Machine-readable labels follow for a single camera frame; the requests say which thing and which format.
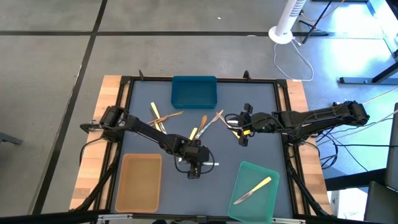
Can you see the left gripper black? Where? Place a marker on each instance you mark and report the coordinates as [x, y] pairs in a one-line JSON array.
[[194, 154]]

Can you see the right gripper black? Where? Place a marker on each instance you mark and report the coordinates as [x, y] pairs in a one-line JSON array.
[[261, 123]]

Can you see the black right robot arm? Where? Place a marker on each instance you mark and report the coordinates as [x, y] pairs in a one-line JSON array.
[[311, 119]]

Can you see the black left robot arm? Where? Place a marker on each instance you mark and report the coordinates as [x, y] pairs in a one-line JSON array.
[[146, 130]]

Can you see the blue plastic bin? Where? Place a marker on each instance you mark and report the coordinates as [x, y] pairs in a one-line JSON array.
[[192, 93]]

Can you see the orange plastic bin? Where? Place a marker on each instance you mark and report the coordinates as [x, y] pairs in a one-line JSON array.
[[138, 183]]

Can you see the teal plastic bin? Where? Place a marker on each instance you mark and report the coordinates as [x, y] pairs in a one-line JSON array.
[[261, 202]]

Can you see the black gantry strut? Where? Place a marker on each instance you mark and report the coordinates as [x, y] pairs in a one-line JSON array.
[[306, 193], [99, 186]]

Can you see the white tower fan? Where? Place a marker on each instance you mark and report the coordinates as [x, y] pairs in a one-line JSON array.
[[287, 18]]

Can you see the black floor beam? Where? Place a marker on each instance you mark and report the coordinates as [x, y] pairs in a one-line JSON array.
[[351, 180]]

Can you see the black desk leg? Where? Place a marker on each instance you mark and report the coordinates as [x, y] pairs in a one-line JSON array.
[[357, 80]]

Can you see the black tripod stand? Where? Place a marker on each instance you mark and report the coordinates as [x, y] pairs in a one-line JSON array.
[[317, 20]]

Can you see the dark grey cabinet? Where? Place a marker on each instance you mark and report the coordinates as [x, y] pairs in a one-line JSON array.
[[381, 202]]

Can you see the grey floor object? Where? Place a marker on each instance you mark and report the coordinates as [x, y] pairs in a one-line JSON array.
[[9, 138]]

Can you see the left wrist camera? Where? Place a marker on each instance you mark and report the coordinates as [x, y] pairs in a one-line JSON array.
[[193, 173]]

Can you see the black table frame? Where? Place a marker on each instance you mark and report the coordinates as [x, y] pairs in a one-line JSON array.
[[230, 79]]

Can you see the silver metal bracket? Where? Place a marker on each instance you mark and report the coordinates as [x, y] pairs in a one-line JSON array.
[[115, 217], [287, 221]]

